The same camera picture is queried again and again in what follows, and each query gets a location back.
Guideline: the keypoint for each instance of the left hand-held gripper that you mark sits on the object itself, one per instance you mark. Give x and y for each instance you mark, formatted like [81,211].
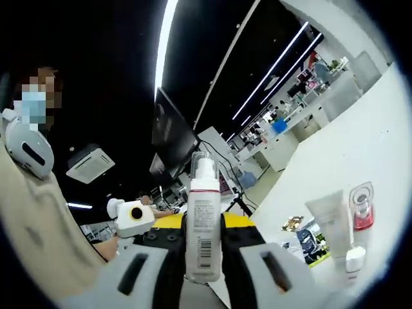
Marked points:
[135,222]

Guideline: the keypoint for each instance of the tall red-collared skincare pump bottle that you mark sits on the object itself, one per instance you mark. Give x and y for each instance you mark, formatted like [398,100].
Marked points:
[363,215]

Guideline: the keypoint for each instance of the blue storage bin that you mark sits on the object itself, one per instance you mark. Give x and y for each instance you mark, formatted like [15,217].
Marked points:
[279,125]

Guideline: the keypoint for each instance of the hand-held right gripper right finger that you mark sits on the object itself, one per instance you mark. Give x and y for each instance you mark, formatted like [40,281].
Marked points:
[257,277]

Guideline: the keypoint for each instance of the white skincare tube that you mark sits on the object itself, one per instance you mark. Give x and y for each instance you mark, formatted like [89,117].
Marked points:
[331,222]

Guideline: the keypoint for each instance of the white cabinet row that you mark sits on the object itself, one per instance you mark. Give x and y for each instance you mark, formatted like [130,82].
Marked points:
[277,148]

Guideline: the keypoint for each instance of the ceiling air conditioner unit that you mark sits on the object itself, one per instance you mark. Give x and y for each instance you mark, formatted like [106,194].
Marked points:
[90,164]

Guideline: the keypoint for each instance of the blue water jug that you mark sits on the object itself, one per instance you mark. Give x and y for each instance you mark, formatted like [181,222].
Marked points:
[248,180]

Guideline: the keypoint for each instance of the white mesh chair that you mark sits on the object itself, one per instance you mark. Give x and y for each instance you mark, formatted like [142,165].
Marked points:
[368,71]
[341,99]

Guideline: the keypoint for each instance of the small white skincare pump bottle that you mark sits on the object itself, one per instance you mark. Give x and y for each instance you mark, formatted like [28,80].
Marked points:
[355,260]
[202,225]

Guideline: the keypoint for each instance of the large black hanging display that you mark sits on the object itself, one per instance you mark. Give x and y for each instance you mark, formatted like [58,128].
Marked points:
[170,128]

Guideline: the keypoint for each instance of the gold skincare sachet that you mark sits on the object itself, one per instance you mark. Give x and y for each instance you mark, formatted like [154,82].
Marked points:
[293,223]

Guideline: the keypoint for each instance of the person's beige printed shirt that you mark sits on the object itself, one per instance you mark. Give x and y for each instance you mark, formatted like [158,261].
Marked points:
[42,231]

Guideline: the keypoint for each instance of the green black skincare sachet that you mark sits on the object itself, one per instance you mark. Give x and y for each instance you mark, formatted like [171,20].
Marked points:
[312,248]

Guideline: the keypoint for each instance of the tripod laptop stand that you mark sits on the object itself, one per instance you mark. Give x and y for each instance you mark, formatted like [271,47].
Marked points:
[241,202]

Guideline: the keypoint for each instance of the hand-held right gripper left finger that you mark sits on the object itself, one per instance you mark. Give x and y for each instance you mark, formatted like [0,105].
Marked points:
[128,277]

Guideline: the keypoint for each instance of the long ceiling light strip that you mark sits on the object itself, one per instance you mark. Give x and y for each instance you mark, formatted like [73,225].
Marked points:
[273,67]
[164,45]
[293,67]

